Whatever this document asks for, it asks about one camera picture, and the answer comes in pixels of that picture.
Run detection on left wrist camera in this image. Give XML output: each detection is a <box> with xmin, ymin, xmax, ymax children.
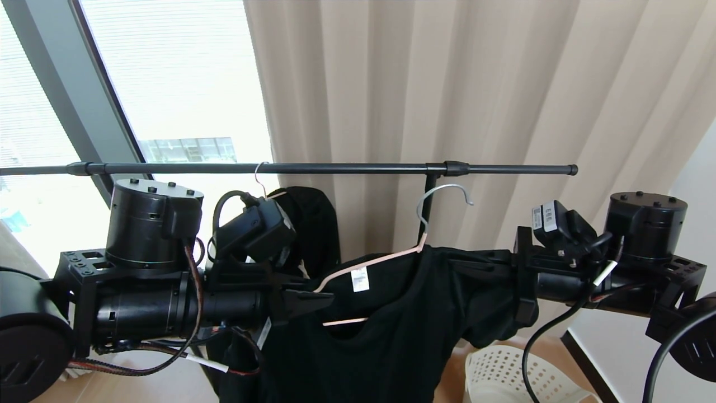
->
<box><xmin>213</xmin><ymin>190</ymin><xmax>297</xmax><ymax>264</ymax></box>

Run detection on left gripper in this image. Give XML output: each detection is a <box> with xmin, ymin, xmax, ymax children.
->
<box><xmin>92</xmin><ymin>263</ymin><xmax>291</xmax><ymax>350</ymax></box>

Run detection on black clothes rack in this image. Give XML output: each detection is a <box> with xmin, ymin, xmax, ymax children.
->
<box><xmin>0</xmin><ymin>161</ymin><xmax>578</xmax><ymax>247</ymax></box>

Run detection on window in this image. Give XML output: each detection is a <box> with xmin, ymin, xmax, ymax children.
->
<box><xmin>0</xmin><ymin>0</ymin><xmax>280</xmax><ymax>280</ymax></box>

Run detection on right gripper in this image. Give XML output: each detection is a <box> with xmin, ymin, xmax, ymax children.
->
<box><xmin>514</xmin><ymin>226</ymin><xmax>616</xmax><ymax>326</ymax></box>

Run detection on beige curtain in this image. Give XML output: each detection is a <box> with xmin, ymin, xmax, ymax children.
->
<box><xmin>0</xmin><ymin>221</ymin><xmax>34</xmax><ymax>275</ymax></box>
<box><xmin>243</xmin><ymin>0</ymin><xmax>716</xmax><ymax>348</ymax></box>

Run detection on black shorts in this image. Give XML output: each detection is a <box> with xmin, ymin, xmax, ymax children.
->
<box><xmin>204</xmin><ymin>186</ymin><xmax>342</xmax><ymax>403</ymax></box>

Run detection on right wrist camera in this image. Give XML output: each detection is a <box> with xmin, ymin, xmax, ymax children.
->
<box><xmin>531</xmin><ymin>200</ymin><xmax>613</xmax><ymax>266</ymax></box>

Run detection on black garment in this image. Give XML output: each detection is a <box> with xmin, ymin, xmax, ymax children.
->
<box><xmin>257</xmin><ymin>245</ymin><xmax>540</xmax><ymax>403</ymax></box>

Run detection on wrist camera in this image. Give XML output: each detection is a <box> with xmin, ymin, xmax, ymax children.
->
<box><xmin>531</xmin><ymin>200</ymin><xmax>613</xmax><ymax>266</ymax></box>
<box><xmin>213</xmin><ymin>190</ymin><xmax>297</xmax><ymax>264</ymax></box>

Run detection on pink clothes hanger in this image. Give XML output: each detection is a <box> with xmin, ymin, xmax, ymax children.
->
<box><xmin>313</xmin><ymin>184</ymin><xmax>475</xmax><ymax>327</ymax></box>
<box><xmin>255</xmin><ymin>161</ymin><xmax>287</xmax><ymax>201</ymax></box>

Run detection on white laundry basket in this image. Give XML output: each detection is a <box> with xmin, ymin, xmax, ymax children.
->
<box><xmin>463</xmin><ymin>344</ymin><xmax>602</xmax><ymax>403</ymax></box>

